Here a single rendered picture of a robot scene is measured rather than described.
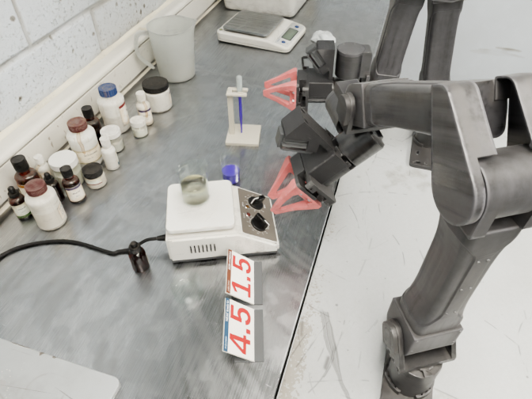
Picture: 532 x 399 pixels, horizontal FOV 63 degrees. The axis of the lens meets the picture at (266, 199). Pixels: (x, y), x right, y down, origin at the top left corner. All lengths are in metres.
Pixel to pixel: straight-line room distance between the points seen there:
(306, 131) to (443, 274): 0.26
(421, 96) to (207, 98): 0.84
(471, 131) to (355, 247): 0.49
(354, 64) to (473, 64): 1.24
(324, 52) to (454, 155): 0.58
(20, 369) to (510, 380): 0.73
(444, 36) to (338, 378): 0.66
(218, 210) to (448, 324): 0.41
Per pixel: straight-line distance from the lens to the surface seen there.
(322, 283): 0.79
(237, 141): 1.07
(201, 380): 0.71
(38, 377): 0.77
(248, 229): 0.79
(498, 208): 0.41
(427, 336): 0.59
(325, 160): 0.65
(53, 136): 1.11
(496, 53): 2.14
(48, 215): 0.93
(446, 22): 0.96
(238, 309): 0.73
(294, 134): 0.62
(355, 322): 0.76
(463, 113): 0.41
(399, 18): 0.94
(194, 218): 0.78
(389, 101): 0.55
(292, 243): 0.84
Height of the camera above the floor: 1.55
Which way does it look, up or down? 45 degrees down
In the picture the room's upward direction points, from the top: straight up
